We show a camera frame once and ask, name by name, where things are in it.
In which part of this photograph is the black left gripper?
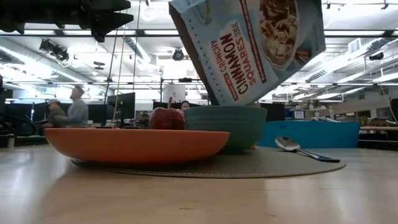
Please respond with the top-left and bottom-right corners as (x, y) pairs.
(0, 0), (134, 43)

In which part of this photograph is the red yellow apple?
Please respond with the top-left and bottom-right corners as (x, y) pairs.
(148, 96), (186, 131)

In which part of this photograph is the orange plate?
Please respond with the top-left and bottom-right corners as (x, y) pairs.
(44, 128), (231, 165)

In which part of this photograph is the light blue cinnamon cereal box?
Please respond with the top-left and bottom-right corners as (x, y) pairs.
(169, 0), (326, 106)

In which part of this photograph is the teal bowl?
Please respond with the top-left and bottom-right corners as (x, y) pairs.
(183, 105), (267, 154)

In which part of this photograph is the metal spoon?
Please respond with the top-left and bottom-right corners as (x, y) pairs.
(275, 136), (341, 163)

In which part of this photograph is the blue plastic bin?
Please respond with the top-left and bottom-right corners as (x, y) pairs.
(257, 120), (361, 149)

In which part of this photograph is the black computer monitor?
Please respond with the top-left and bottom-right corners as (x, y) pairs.
(107, 92), (136, 128)

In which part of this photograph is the round grey placemat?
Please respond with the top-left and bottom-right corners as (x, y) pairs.
(71, 146), (346, 179)

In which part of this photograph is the black aluminium table frame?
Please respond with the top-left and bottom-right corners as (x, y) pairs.
(0, 29), (398, 37)

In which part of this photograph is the black hanging camera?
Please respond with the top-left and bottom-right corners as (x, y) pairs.
(39, 39), (70, 62)

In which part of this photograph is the round black ceiling camera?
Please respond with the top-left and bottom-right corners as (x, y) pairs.
(172, 48), (185, 62)

